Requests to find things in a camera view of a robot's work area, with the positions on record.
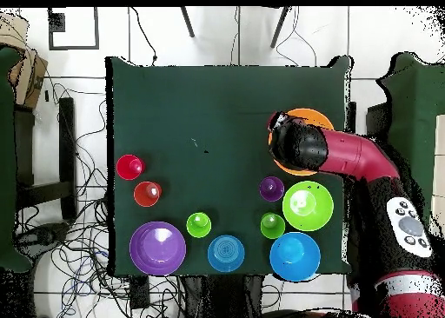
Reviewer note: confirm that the orange bowl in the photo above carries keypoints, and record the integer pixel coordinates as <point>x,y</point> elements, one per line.
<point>313,118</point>

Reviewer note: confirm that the small blue bowl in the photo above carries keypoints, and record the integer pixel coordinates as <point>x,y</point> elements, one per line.
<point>226,253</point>

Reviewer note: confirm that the large blue bowl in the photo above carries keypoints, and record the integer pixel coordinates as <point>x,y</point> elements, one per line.
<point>294,256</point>

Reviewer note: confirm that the dark green table cloth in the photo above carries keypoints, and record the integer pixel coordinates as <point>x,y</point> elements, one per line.
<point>208,106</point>

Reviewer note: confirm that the purple bowl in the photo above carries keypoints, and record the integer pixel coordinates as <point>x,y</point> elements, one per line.
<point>157,248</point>

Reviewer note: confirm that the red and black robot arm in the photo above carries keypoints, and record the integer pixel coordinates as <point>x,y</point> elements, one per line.
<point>354,154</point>

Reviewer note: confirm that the orange cup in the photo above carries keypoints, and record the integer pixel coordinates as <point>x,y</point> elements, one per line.
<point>144,194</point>

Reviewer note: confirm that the black power adapter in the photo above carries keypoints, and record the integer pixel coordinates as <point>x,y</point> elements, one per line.
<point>139,293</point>

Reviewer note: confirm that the green bowl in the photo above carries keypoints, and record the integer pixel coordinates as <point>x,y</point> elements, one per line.
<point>307,205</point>

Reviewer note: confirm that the black stand frame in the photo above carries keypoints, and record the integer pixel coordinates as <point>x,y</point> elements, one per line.
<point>351,120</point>
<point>67,140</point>

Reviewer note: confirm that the grey base with knob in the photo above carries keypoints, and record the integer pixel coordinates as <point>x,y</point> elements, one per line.
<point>45,236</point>

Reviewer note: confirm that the green cloth covered side table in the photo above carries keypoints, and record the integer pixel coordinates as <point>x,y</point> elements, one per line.
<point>417,106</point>
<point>7,158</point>

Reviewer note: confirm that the stepped green cup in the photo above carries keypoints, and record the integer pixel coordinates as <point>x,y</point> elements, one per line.
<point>198,226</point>

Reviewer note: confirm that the purple cup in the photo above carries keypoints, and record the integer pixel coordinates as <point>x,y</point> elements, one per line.
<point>271,189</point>

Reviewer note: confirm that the red cup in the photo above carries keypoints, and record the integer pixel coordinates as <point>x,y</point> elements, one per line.
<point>125,167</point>

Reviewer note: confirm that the cardboard box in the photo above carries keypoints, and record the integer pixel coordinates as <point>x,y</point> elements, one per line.
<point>29,78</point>

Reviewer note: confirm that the black tripod leg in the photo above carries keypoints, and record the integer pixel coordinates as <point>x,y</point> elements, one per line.
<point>187,22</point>
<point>280,26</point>

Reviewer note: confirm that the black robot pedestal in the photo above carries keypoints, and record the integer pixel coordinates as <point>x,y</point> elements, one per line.
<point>222,297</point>

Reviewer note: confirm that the black square floor frame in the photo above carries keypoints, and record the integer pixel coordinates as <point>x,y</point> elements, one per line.
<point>57,22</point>

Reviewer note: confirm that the plain green cup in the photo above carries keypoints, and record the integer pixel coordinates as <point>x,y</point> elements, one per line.
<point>272,226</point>

